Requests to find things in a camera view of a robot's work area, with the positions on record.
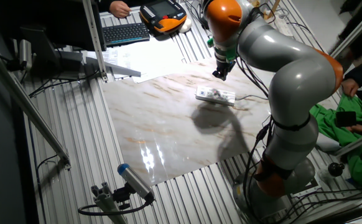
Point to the light wooden board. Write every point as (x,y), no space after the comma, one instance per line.
(272,9)

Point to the white computer mouse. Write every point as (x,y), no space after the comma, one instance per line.
(185,26)

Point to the flat grey metal bar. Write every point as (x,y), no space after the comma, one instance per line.
(115,68)

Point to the white folded cloth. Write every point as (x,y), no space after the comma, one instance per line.
(327,143)

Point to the marble pattern board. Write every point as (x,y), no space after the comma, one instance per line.
(168,130)

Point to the black computer monitor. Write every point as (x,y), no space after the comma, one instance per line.
(69,25)

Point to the orange black teach pendant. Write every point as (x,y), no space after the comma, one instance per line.
(164,15)

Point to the white power strip with USB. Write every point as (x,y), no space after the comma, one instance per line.
(215,95)

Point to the black keyboard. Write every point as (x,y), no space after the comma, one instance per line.
(125,33)

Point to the person's bare hand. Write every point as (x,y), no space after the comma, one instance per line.
(350,87)
(120,9)
(356,128)

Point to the black round knob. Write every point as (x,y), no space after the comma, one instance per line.
(336,169)

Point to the short aluminium camera mount profile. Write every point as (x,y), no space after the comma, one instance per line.
(106,202)

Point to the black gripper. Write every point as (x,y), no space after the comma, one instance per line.
(224,68)

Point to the black smartphone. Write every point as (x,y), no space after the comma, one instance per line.
(346,119)

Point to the silver camera with blue end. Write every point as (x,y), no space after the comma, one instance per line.
(134,180)

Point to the aluminium frame bar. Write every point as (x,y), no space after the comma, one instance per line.
(358,141)
(28,109)
(355,31)
(94,37)

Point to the small silver camera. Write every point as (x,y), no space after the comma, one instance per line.
(25,53)

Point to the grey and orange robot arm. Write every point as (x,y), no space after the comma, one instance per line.
(299,77)

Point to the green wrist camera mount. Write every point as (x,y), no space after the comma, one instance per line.
(230,55)

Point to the white printed paper sheets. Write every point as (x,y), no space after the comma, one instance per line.
(150,59)

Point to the plain white power strip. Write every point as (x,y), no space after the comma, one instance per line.
(283,28)

